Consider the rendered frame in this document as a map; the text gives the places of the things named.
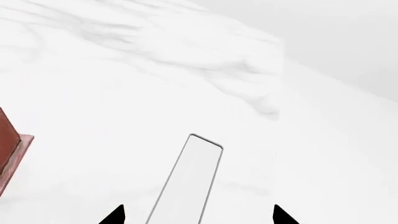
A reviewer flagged red-brown wooden caddy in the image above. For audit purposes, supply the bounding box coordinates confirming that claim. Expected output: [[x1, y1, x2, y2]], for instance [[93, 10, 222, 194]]
[[0, 106, 35, 197]]

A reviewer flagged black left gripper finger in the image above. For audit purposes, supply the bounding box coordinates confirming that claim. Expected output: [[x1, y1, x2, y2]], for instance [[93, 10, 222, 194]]
[[98, 203, 126, 224]]

